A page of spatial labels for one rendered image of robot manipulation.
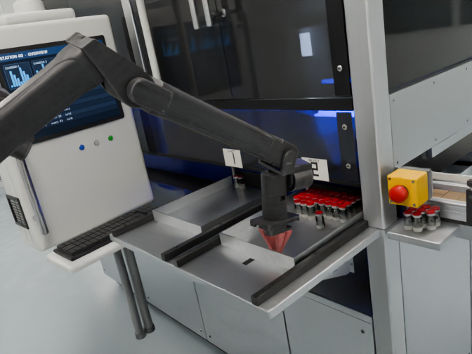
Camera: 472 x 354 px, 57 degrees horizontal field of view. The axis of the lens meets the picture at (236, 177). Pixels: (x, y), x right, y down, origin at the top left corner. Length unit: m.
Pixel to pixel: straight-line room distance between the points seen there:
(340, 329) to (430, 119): 0.66
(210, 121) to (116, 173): 1.01
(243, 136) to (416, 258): 0.69
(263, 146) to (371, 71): 0.31
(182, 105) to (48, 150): 0.95
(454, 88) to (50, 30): 1.29
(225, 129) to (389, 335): 0.77
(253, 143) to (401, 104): 0.43
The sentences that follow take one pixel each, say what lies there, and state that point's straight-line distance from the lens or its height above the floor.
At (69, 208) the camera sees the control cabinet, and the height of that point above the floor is 0.91.
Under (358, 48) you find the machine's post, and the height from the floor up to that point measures 1.32.
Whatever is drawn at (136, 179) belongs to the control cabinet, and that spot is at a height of 0.92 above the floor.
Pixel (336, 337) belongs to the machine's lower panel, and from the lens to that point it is 1.47.
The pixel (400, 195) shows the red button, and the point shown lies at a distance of 1.04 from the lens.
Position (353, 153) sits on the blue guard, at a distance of 1.11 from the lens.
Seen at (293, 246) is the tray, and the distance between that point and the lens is 1.11.
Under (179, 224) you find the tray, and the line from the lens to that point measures 1.32.
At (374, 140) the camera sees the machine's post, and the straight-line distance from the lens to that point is 1.07.
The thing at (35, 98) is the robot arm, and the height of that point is 1.36.
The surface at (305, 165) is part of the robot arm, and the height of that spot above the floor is 1.09.
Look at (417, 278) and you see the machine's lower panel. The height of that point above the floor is 0.66.
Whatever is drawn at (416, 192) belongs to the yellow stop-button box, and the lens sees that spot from 1.05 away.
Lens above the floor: 1.39
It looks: 18 degrees down
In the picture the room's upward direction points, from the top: 10 degrees counter-clockwise
